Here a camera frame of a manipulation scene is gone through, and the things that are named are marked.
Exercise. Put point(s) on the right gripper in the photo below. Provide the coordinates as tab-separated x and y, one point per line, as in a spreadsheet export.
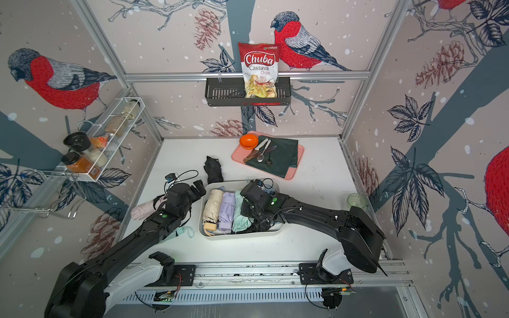
244	208

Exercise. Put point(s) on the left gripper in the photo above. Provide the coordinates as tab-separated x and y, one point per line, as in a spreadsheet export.
199	187

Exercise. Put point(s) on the black umbrella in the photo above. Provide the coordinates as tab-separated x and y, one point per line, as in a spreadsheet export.
261	225
212	168

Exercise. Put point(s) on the mint green umbrella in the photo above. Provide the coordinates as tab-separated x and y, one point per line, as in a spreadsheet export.
185	230
240	222

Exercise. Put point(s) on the beige umbrella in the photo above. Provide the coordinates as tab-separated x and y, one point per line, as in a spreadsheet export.
211	212

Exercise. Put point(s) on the pink umbrella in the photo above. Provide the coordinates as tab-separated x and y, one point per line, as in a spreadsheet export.
142	211

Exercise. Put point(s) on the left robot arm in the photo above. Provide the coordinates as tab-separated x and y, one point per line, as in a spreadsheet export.
91	289

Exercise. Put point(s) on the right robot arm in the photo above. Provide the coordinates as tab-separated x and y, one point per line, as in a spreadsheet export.
361	238

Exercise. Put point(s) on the white storage box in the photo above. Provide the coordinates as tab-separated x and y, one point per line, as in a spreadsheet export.
231	186

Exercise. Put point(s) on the silver spoon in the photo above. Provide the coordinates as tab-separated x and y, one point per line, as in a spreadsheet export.
261	155

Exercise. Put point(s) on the dark green cloth napkin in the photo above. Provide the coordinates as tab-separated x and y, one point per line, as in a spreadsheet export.
285	156

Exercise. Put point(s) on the pink plastic tray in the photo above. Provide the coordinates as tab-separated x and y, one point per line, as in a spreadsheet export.
240	153

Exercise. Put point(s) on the orange plastic bowl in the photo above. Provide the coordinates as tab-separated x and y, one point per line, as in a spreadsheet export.
249	141

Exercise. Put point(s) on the clear green glass jar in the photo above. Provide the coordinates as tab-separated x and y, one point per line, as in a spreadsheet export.
356	200

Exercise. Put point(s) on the orange spice jar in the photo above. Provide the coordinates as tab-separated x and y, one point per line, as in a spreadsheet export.
80	164

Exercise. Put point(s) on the black lid spice jar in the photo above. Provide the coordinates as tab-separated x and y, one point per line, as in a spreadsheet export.
78	141

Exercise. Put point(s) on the Chuba cassava chips bag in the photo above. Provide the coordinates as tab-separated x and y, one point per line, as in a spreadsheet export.
260	69

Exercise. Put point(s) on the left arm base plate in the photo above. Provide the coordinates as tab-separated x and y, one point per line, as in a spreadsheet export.
176	275

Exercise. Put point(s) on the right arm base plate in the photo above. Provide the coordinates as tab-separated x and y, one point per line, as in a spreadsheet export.
314	274

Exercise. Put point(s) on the white wire spice rack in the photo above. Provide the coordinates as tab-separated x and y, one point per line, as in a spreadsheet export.
106	138

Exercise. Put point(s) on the black wall basket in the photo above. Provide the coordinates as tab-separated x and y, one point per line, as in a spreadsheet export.
230	92

